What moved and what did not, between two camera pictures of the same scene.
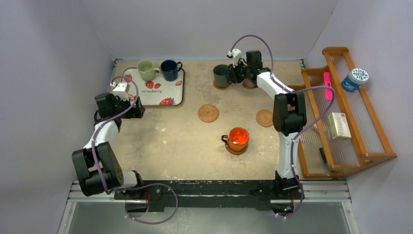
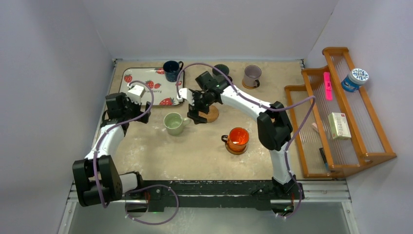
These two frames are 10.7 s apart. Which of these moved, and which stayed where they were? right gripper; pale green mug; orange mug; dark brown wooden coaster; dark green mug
Moved: pale green mug; right gripper
Stayed: dark brown wooden coaster; orange mug; dark green mug
